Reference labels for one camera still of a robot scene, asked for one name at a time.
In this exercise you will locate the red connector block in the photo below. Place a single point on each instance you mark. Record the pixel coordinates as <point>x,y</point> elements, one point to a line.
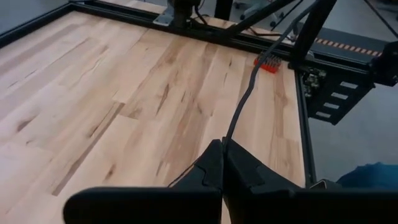
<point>269,65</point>

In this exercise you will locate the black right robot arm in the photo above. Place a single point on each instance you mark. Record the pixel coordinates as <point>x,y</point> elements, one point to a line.
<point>183,9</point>

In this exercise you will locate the black aluminium table frame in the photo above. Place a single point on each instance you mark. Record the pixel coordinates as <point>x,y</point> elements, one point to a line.
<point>202,29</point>

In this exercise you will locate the silver mounting plate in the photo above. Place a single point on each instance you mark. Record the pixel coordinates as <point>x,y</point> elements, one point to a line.
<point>163,18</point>

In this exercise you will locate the office chair base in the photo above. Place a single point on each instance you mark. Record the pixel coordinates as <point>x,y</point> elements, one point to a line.
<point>258,11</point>

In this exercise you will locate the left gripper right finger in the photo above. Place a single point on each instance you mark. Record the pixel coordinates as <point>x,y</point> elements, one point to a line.
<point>295,208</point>

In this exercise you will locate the person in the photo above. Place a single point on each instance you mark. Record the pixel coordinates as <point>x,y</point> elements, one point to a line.
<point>370,175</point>

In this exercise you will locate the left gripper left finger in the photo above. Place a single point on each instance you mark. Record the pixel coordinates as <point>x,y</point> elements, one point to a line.
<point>155,205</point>

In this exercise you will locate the black electronics box white labels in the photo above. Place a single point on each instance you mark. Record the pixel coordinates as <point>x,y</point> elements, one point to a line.
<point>335,93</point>

